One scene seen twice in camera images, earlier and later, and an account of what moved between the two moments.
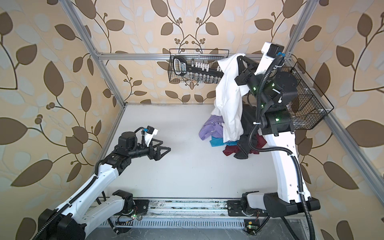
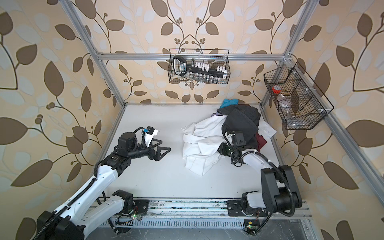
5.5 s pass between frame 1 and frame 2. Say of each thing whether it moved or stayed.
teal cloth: moved
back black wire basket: stayed
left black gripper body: stayed
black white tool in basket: stayed
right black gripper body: moved
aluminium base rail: stayed
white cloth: moved
